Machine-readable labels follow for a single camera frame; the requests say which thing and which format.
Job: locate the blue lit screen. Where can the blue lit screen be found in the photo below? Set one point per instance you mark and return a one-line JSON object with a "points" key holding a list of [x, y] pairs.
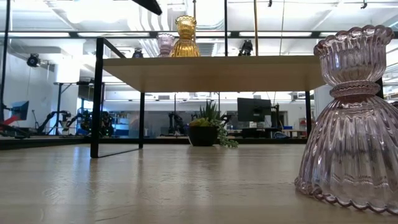
{"points": [[20, 109]]}

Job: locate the pink ribbed glass candle holder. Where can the pink ribbed glass candle holder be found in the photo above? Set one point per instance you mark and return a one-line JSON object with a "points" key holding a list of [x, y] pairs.
{"points": [[351, 140], [164, 45]]}

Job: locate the wooden shelf riser black legs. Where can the wooden shelf riser black legs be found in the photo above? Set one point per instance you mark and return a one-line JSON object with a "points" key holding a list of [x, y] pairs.
{"points": [[211, 74]]}

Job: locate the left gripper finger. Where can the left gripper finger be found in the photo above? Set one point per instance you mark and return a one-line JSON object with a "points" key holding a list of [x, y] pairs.
{"points": [[149, 5]]}

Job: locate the amber ribbed glass candle holder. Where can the amber ribbed glass candle holder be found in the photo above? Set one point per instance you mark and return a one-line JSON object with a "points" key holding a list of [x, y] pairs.
{"points": [[186, 46]]}

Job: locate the black aluminium table frame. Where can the black aluminium table frame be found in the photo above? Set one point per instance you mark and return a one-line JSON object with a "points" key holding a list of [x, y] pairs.
{"points": [[37, 143]]}

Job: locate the black computer monitor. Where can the black computer monitor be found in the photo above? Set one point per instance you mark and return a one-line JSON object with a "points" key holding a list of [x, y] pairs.
{"points": [[253, 109]]}

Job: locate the background black robot arm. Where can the background black robot arm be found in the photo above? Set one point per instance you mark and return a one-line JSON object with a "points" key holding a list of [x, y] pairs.
{"points": [[63, 116], [174, 123]]}

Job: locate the succulent plant in black pot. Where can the succulent plant in black pot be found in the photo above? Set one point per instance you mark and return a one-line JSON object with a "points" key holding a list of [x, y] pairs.
{"points": [[202, 135]]}

